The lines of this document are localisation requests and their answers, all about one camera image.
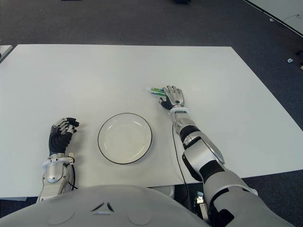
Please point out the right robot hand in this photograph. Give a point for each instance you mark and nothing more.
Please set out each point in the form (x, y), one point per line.
(176, 98)

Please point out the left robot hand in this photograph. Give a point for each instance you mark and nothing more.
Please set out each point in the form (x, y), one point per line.
(58, 142)

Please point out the green white toothpaste tube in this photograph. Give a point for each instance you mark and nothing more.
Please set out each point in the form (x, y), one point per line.
(155, 90)

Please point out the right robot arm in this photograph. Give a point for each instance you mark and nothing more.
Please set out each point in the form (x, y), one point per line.
(203, 151)

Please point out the white plate with black rim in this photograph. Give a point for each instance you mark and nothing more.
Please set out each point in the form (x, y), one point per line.
(125, 139)

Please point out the grey robot torso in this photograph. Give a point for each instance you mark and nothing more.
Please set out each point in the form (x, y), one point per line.
(106, 208)

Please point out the white side table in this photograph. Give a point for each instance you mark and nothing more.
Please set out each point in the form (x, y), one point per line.
(6, 48)

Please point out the small white floor object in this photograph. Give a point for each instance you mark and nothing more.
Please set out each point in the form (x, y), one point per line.
(290, 60)

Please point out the white background table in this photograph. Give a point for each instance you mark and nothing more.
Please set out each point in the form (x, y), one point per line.
(284, 9)

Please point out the silver metal bracket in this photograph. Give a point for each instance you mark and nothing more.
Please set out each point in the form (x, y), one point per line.
(201, 205)

